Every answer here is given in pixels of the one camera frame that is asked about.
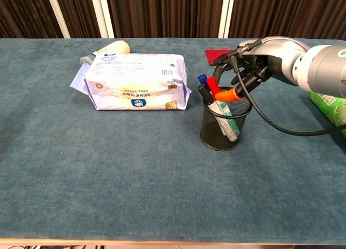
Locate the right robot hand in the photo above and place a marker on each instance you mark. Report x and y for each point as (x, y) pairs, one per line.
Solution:
(256, 68)

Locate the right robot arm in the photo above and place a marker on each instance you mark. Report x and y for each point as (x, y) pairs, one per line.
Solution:
(321, 65)

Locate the red cap marker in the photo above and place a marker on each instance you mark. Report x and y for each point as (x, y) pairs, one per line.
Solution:
(213, 85)

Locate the blue cap marker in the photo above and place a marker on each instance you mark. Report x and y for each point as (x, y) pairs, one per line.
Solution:
(202, 79)

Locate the black cap marker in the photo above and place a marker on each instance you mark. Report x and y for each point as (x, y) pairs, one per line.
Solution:
(205, 95)

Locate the black mesh pen holder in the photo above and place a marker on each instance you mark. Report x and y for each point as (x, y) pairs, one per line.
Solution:
(216, 135)

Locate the red booklet with gold emblem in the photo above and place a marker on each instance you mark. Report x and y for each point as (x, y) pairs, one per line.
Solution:
(212, 56)

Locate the green cylindrical can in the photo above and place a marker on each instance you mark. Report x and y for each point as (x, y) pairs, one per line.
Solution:
(332, 108)

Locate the white tissue pack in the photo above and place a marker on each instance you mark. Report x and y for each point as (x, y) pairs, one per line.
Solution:
(135, 81)

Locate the cream bottle with grey cap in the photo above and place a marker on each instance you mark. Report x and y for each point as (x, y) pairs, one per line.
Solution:
(113, 49)

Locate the blue-green felt table cloth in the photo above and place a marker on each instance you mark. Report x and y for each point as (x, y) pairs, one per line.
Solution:
(135, 173)

